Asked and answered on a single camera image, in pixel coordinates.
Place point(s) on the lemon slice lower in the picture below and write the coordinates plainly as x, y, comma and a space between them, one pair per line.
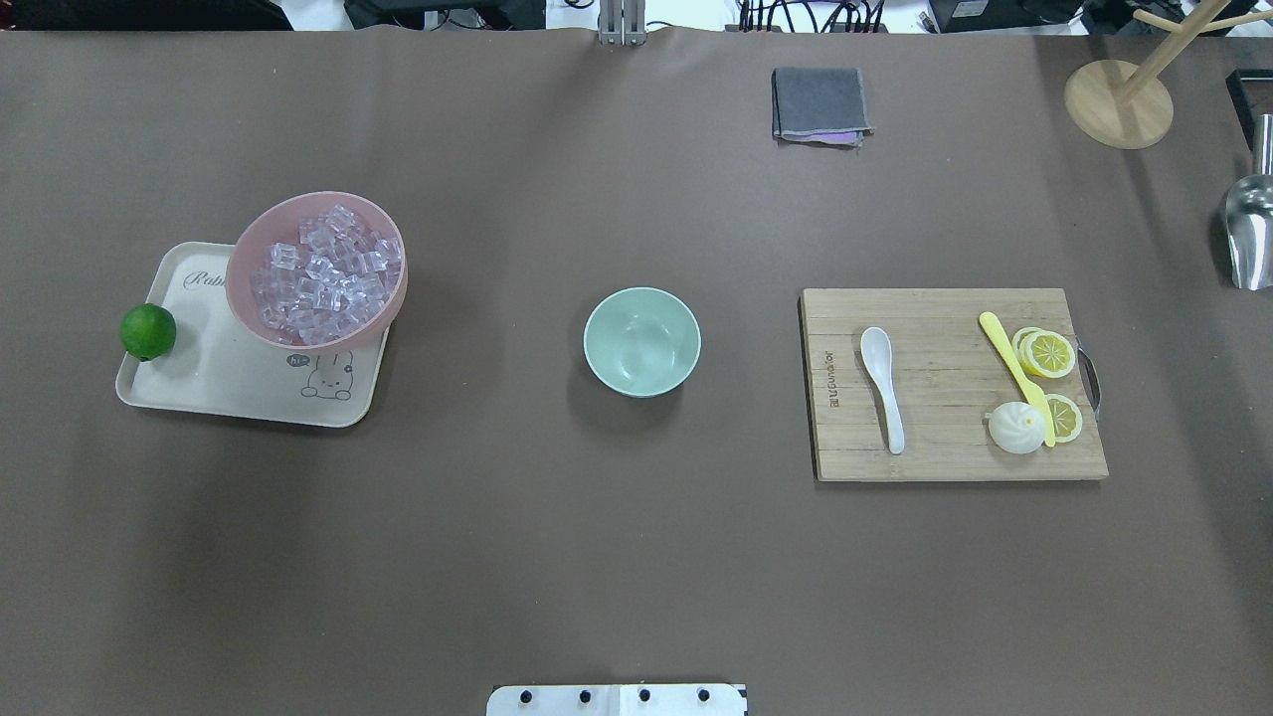
1068, 421

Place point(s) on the lemon slice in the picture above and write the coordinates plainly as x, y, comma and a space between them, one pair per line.
1068, 421
1044, 353

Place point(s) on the white ceramic spoon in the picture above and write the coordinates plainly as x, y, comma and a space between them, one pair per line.
878, 358

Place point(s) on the cream rabbit tray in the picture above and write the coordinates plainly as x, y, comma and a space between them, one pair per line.
218, 367

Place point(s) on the wooden mug tree stand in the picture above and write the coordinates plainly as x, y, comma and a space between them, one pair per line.
1124, 105

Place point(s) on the mint green bowl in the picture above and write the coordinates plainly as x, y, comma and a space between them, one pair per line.
642, 342

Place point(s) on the white steamed bun toy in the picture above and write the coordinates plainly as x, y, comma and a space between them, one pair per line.
1017, 427

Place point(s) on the pink bowl of ice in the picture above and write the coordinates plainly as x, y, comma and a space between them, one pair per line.
321, 272

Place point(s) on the green lime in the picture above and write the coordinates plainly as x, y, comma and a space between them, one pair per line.
148, 331

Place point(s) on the yellow plastic knife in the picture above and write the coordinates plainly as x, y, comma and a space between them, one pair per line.
1032, 393

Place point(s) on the grey folded cloth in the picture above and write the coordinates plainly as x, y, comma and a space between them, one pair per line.
824, 106

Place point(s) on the metal ice scoop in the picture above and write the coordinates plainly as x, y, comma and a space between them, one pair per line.
1247, 216

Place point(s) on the lemon slice upper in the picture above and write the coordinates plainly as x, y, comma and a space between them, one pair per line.
1044, 353

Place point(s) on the bamboo cutting board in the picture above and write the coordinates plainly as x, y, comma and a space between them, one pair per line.
947, 377

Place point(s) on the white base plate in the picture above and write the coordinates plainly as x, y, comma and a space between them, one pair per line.
620, 699

